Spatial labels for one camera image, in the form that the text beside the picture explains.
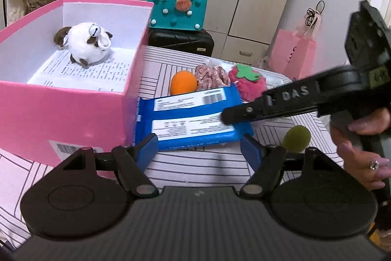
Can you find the green makeup sponge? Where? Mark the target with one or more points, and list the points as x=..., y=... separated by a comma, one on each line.
x=296, y=138

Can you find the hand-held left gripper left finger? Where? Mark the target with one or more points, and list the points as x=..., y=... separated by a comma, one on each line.
x=149, y=149

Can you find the person's right hand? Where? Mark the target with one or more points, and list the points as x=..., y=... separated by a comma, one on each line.
x=351, y=154

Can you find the white brown plush toy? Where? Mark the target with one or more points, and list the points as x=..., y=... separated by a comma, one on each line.
x=82, y=44

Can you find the black suitcase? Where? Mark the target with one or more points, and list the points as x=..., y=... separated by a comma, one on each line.
x=183, y=40

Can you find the pink strawberry plush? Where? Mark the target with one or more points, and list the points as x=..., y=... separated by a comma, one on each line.
x=247, y=86

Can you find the striped tablecloth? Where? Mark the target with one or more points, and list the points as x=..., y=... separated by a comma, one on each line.
x=189, y=169

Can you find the printed paper sheet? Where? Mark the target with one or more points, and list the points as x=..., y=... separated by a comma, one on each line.
x=100, y=74

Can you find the orange makeup sponge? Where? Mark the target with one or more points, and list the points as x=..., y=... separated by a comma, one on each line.
x=183, y=83

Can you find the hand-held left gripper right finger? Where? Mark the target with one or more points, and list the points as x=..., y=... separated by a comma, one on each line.
x=249, y=149

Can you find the clear plastic bag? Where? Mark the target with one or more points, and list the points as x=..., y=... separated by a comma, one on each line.
x=264, y=61

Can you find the pink paper bag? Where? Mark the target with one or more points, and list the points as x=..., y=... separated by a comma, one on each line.
x=293, y=53

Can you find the pink cardboard box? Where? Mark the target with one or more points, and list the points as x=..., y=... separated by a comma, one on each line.
x=61, y=114

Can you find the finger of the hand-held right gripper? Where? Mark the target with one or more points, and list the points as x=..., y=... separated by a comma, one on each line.
x=275, y=103

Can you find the blue wet wipes pack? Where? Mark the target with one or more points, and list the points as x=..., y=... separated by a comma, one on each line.
x=183, y=129

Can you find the pink floral scrunchie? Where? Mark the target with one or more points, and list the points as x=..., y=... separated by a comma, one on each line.
x=210, y=77

